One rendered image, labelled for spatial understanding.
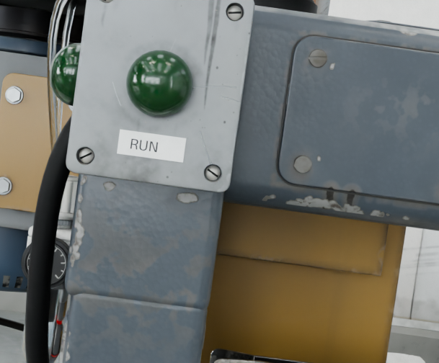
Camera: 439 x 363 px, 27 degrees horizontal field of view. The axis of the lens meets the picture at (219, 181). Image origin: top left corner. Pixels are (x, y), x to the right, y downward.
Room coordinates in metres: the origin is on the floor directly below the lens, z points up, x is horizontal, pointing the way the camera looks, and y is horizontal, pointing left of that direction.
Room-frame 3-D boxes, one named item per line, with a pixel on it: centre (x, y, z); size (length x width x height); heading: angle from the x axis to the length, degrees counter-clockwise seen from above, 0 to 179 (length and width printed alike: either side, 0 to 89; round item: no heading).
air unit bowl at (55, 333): (0.68, 0.12, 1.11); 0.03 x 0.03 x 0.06
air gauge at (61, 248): (0.65, 0.12, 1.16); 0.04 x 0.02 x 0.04; 92
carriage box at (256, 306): (0.92, -0.03, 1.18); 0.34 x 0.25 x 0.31; 2
